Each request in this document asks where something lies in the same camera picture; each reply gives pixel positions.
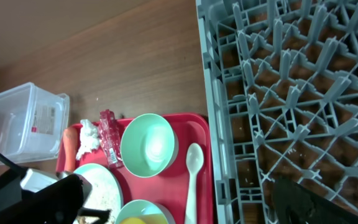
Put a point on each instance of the orange carrot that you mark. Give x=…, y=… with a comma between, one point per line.
x=70, y=144

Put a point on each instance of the light blue plate with rice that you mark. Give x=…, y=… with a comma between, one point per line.
x=105, y=192

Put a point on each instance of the light blue bowl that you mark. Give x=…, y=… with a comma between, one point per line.
x=136, y=208

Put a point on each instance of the yellow plastic cup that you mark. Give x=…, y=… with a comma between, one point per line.
x=146, y=219

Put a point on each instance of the white plastic spoon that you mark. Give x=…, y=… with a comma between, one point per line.
x=194, y=163

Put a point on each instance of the red snack wrapper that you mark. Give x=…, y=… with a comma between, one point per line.
x=108, y=129

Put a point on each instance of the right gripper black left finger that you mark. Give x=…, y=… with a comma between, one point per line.
x=60, y=202

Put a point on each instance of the grey dishwasher rack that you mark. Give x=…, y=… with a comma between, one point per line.
x=281, y=81

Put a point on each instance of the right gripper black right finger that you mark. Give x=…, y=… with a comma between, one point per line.
x=295, y=204

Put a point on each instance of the clear plastic bin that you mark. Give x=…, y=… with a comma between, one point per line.
x=32, y=121

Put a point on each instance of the crumpled white tissue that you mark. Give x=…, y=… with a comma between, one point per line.
x=89, y=138

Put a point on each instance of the mint green bowl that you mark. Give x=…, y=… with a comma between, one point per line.
x=149, y=145

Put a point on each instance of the red plastic tray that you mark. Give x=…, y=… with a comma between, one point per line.
x=170, y=187

